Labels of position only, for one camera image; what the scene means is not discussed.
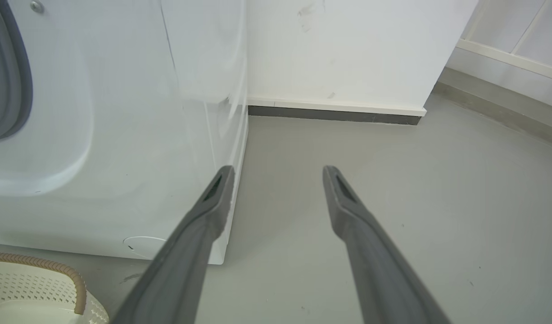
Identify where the white washing machine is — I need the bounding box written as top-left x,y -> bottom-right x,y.
0,0 -> 249,265

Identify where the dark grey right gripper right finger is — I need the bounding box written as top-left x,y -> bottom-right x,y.
322,165 -> 452,324

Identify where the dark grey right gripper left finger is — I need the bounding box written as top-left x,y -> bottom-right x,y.
112,165 -> 235,324

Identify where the white perforated laundry basket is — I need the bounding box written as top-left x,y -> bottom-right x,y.
0,252 -> 110,324

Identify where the grey rubber door gasket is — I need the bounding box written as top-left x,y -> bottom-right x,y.
0,0 -> 33,142

